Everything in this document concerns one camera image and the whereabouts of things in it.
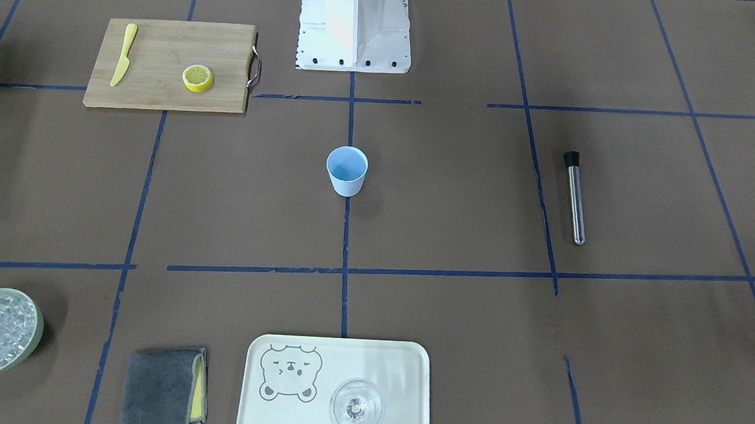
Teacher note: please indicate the yellow plastic knife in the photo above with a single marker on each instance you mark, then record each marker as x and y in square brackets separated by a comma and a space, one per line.
[124, 60]

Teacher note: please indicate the light blue plastic cup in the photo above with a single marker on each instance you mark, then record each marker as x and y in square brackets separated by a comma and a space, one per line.
[347, 167]

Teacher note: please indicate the steel muddler black tip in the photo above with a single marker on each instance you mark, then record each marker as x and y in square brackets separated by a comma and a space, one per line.
[571, 162]

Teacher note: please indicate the grey yellow folded cloth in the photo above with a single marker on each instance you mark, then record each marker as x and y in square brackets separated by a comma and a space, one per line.
[166, 387]

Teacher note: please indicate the clear wine glass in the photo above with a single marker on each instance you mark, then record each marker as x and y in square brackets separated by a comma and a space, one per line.
[358, 401]

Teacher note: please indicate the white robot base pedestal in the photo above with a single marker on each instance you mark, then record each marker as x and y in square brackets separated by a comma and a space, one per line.
[362, 36]

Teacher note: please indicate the yellow lemon slice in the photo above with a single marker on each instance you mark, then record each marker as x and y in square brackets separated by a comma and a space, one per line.
[197, 78]

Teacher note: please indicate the bamboo cutting board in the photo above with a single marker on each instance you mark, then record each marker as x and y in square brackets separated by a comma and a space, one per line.
[158, 56]

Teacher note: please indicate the cream bear tray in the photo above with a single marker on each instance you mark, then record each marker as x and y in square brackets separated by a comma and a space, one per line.
[306, 380]

